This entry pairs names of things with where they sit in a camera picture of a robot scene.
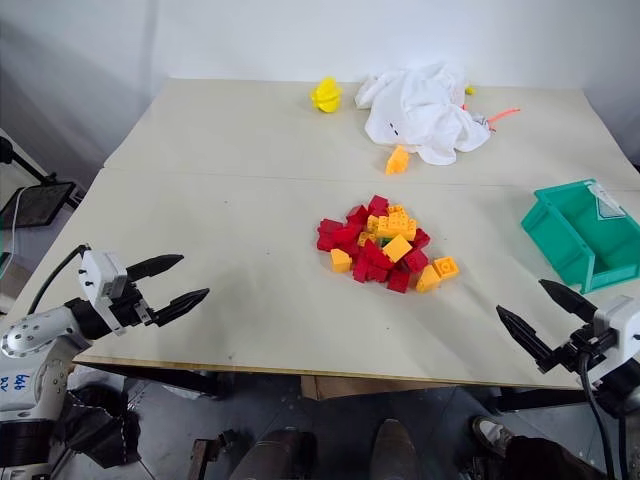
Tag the white and brown shoe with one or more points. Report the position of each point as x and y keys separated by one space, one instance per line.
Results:
x=492 y=435

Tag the clear label in bin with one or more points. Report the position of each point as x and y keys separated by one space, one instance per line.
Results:
x=607 y=202

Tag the orange-yellow plastic toy brick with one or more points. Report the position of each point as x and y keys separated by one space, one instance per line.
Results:
x=446 y=267

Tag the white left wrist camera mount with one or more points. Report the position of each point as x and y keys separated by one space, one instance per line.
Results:
x=102 y=272

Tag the white crumpled cloth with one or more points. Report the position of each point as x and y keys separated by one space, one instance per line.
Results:
x=425 y=115

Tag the green plastic bin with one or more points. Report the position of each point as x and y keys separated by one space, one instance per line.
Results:
x=560 y=235

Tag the black tablet on stand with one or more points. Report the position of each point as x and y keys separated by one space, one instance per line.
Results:
x=37 y=202

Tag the black crumpled fabric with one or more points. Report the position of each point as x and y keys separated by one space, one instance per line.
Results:
x=100 y=425

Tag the dark rounded shape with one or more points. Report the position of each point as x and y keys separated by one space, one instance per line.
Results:
x=396 y=450
x=280 y=457

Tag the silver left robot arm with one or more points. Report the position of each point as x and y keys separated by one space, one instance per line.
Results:
x=31 y=336

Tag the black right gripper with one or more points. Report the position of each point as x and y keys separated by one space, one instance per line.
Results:
x=582 y=345

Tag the yellow plastic toy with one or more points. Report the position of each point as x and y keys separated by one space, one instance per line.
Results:
x=326 y=95

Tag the small yellow toy piece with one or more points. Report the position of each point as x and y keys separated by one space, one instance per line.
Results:
x=470 y=90

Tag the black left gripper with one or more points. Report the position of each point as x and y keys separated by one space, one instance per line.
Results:
x=132 y=307

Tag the orange block with slanted side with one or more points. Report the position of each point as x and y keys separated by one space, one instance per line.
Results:
x=427 y=280
x=397 y=162

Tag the dark brown trouser leg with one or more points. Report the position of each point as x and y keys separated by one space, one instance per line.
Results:
x=550 y=460

